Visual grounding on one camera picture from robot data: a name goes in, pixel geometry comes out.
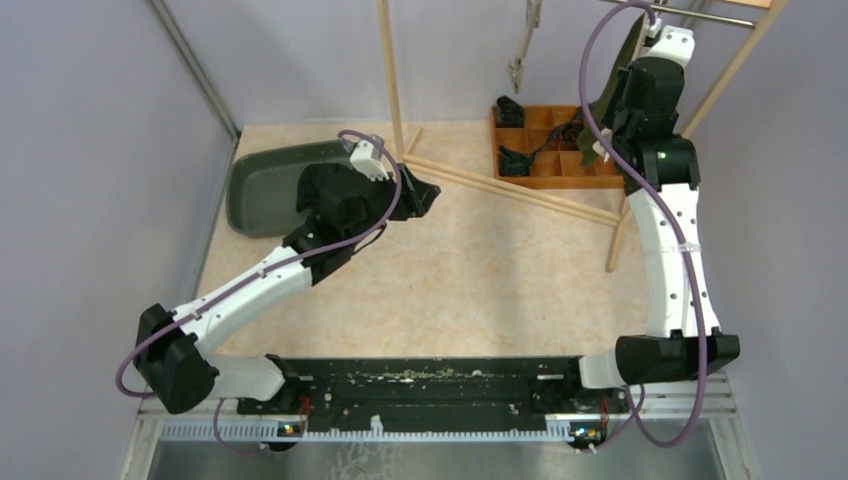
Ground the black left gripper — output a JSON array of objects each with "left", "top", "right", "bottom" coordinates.
[{"left": 345, "top": 161, "right": 440, "bottom": 247}]

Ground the green underwear with cream waistband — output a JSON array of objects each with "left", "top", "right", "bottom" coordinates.
[{"left": 577, "top": 15, "right": 644, "bottom": 169}]

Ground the black striped garment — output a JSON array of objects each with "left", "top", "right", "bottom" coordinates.
[{"left": 295, "top": 163, "right": 373, "bottom": 221}]

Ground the beige clip hanger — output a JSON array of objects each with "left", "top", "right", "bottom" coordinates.
[
  {"left": 622, "top": 14, "right": 653, "bottom": 71},
  {"left": 507, "top": 0, "right": 543, "bottom": 94}
]

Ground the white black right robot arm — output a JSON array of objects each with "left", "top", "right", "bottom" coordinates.
[{"left": 563, "top": 57, "right": 740, "bottom": 412}]

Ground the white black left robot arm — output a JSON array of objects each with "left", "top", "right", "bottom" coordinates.
[{"left": 132, "top": 163, "right": 441, "bottom": 414}]

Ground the long dark patterned sock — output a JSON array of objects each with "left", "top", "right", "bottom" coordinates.
[{"left": 529, "top": 109, "right": 585, "bottom": 162}]

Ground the dark rolled sock front left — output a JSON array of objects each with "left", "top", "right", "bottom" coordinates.
[{"left": 497, "top": 145, "right": 534, "bottom": 177}]

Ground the dark rolled sock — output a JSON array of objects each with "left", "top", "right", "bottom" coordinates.
[
  {"left": 494, "top": 95, "right": 525, "bottom": 128},
  {"left": 497, "top": 145, "right": 534, "bottom": 177}
]

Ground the orange wooden compartment tray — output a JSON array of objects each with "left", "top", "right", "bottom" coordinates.
[{"left": 489, "top": 105, "right": 623, "bottom": 190}]

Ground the light wooden clothes rack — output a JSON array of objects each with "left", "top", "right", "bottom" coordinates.
[{"left": 402, "top": 1, "right": 787, "bottom": 273}]

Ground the dark rolled sock far left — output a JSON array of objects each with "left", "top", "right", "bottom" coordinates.
[{"left": 494, "top": 95, "right": 525, "bottom": 128}]

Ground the grey-green plastic tub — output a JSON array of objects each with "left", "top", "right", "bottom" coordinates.
[{"left": 225, "top": 140, "right": 350, "bottom": 238}]

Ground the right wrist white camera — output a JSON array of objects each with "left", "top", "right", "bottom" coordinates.
[{"left": 641, "top": 19, "right": 695, "bottom": 68}]

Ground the wrist white camera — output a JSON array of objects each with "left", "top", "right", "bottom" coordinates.
[
  {"left": 641, "top": 19, "right": 695, "bottom": 68},
  {"left": 349, "top": 136, "right": 389, "bottom": 182}
]

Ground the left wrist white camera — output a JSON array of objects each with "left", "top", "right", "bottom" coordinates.
[{"left": 349, "top": 136, "right": 389, "bottom": 182}]

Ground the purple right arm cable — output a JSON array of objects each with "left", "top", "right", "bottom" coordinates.
[{"left": 578, "top": 0, "right": 710, "bottom": 449}]

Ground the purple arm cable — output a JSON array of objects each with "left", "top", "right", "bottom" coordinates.
[
  {"left": 578, "top": 0, "right": 710, "bottom": 449},
  {"left": 115, "top": 129, "right": 404, "bottom": 457}
]

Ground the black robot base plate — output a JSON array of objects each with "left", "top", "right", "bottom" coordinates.
[{"left": 239, "top": 356, "right": 618, "bottom": 414}]

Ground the aluminium front rail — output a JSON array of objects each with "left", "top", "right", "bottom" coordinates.
[{"left": 135, "top": 372, "right": 738, "bottom": 444}]

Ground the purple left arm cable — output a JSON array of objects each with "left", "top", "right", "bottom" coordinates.
[{"left": 115, "top": 129, "right": 404, "bottom": 457}]

